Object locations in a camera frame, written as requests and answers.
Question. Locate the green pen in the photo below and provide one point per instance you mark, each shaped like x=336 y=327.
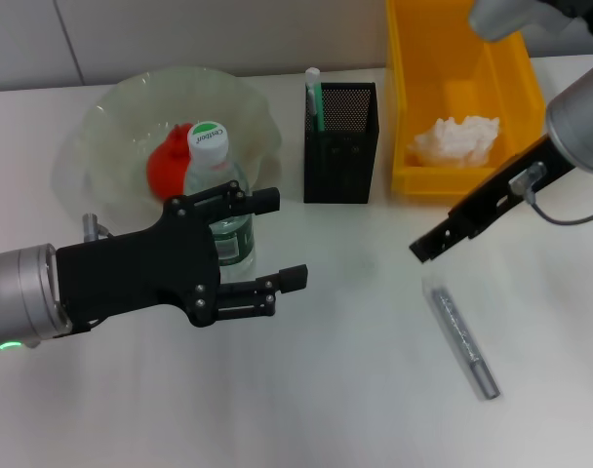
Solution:
x=313 y=97

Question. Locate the pale green glass fruit plate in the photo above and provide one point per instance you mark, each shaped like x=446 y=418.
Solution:
x=126 y=117

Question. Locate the grey pen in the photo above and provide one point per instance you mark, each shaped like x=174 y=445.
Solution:
x=460 y=336

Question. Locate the clear green-label water bottle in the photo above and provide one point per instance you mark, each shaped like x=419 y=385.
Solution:
x=209 y=141

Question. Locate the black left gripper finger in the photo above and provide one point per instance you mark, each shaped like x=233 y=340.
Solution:
x=295 y=279

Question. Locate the black mesh pen holder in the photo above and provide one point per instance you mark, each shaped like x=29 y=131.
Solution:
x=339 y=161

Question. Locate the yellow plastic bin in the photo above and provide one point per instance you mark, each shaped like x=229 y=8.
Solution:
x=423 y=73

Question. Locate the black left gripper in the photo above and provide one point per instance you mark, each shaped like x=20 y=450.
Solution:
x=135 y=273

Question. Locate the white paper ball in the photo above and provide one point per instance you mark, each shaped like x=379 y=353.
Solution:
x=455 y=141

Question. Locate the orange red fruit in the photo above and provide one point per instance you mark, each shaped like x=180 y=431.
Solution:
x=165 y=166

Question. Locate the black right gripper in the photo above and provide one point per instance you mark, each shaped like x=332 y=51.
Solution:
x=501 y=195

